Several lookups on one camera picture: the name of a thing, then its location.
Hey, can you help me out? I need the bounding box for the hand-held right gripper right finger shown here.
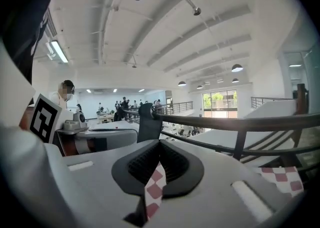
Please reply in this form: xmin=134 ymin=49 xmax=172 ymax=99
xmin=147 ymin=139 xmax=305 ymax=228

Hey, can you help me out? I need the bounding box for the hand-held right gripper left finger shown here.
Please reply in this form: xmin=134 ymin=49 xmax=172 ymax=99
xmin=62 ymin=139 xmax=161 ymax=228

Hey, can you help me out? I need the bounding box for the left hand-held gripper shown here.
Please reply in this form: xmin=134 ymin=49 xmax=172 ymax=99
xmin=29 ymin=93 xmax=138 ymax=155

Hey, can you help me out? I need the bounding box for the person's left forearm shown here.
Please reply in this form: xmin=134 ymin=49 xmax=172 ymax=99
xmin=19 ymin=109 xmax=33 ymax=130

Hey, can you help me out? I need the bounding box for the white tiled table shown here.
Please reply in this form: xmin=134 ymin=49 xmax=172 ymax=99
xmin=87 ymin=121 xmax=141 ymax=132

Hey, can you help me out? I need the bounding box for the distant metal railing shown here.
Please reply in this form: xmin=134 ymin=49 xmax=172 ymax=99
xmin=251 ymin=96 xmax=298 ymax=109
xmin=162 ymin=101 xmax=194 ymax=116

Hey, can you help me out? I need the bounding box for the pink checkered tablecloth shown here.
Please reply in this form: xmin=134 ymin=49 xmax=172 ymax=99
xmin=144 ymin=163 xmax=305 ymax=220

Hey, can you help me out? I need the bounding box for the black metal railing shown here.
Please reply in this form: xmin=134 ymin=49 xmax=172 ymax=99
xmin=122 ymin=108 xmax=320 ymax=175

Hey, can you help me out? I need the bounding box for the bright glass window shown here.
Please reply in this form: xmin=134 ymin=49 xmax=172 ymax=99
xmin=202 ymin=90 xmax=238 ymax=119

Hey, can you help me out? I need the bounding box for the long fluorescent ceiling lamp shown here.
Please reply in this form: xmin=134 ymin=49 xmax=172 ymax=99
xmin=48 ymin=39 xmax=70 ymax=64

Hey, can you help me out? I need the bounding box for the person's black striped shirt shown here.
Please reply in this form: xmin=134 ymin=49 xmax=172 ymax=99
xmin=0 ymin=0 xmax=62 ymax=86

